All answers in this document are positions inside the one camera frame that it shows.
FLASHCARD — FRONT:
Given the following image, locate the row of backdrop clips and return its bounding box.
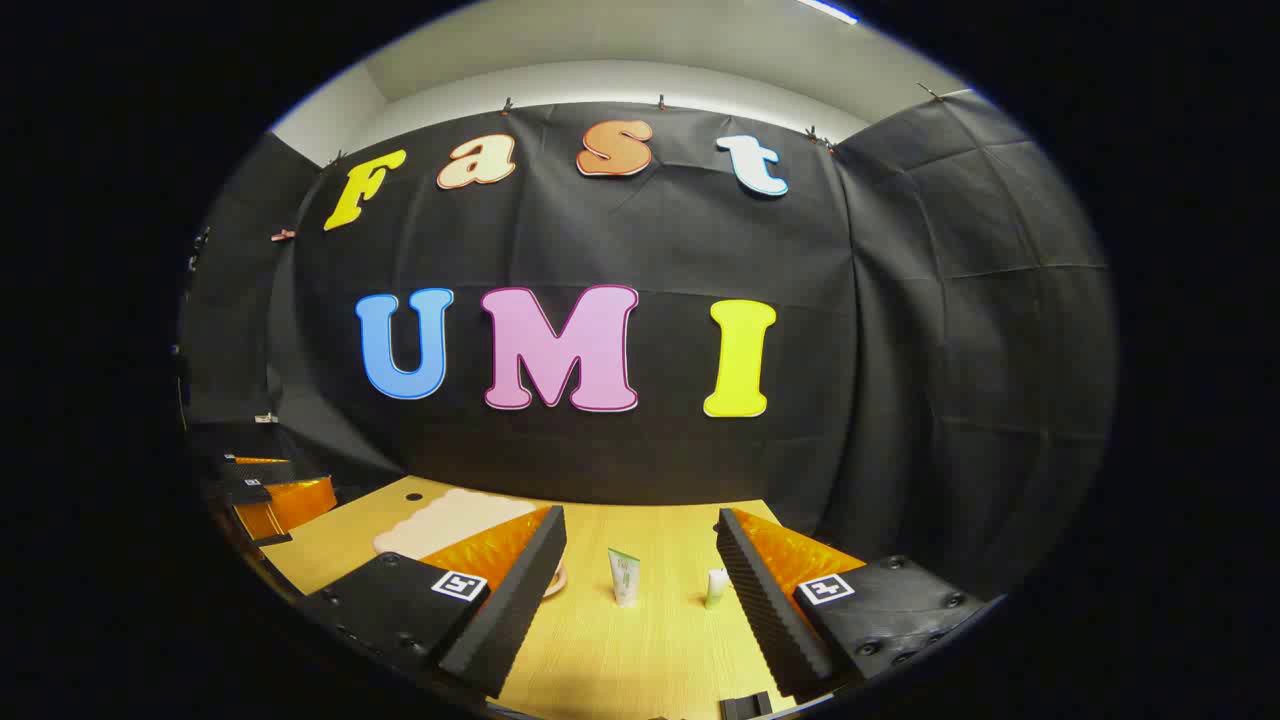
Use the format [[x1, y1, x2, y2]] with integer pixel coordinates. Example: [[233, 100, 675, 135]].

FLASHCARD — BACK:
[[270, 85, 946, 243]]

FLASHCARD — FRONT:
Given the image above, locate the green and white cream tube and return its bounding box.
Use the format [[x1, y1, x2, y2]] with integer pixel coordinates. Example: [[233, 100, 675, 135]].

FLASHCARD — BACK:
[[607, 547, 641, 608]]

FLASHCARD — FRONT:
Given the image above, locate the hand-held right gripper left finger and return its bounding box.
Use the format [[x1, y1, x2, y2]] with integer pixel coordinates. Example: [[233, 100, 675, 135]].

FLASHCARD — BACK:
[[303, 505, 568, 699]]

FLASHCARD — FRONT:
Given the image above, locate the pink suitcase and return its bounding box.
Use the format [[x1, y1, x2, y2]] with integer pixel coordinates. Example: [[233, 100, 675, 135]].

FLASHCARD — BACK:
[[373, 488, 571, 601]]

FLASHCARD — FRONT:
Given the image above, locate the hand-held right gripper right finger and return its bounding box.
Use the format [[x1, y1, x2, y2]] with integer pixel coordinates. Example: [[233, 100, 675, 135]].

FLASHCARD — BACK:
[[717, 507, 991, 700]]

